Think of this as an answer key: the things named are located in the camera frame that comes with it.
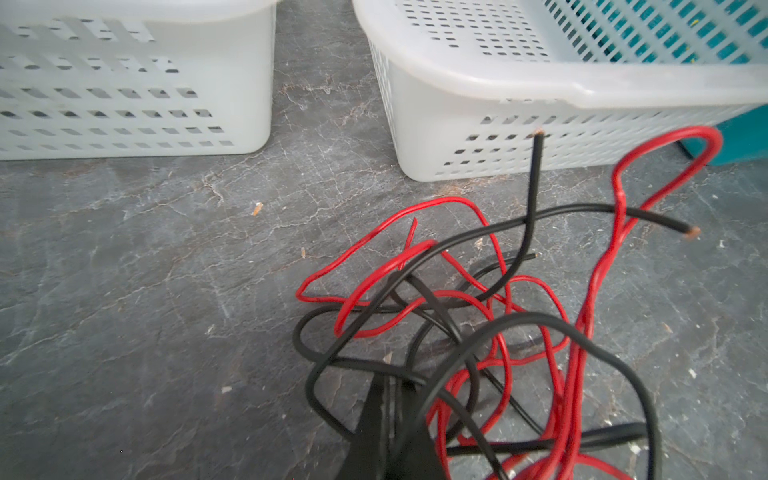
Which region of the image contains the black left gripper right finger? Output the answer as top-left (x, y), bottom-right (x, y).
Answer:
top-left (392, 380), bottom-right (446, 480)

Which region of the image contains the left white plastic basket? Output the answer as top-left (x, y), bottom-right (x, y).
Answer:
top-left (1, 1), bottom-right (277, 161)

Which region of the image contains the white plastic basket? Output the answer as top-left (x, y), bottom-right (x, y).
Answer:
top-left (1, 1), bottom-right (277, 161)
top-left (354, 0), bottom-right (767, 182)

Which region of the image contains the teal plastic basket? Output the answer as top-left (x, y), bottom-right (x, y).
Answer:
top-left (542, 0), bottom-right (768, 167)

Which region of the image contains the red cable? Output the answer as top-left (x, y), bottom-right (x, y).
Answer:
top-left (295, 125), bottom-right (725, 480)

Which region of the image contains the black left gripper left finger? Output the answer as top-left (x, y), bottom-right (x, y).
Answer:
top-left (336, 374), bottom-right (390, 480)

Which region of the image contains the middle white plastic basket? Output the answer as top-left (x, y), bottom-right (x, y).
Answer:
top-left (354, 0), bottom-right (767, 182)

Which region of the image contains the black cable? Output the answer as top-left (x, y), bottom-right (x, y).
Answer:
top-left (304, 130), bottom-right (701, 445)
top-left (292, 251), bottom-right (663, 480)

